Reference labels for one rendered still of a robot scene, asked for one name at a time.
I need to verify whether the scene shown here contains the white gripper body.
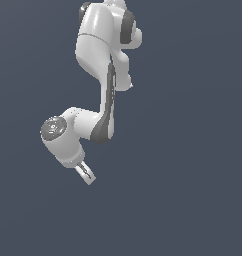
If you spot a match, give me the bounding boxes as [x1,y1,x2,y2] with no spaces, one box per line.
[74,160,91,177]

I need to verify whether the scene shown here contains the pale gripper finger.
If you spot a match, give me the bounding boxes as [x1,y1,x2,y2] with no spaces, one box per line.
[85,167,97,182]
[81,171,95,186]

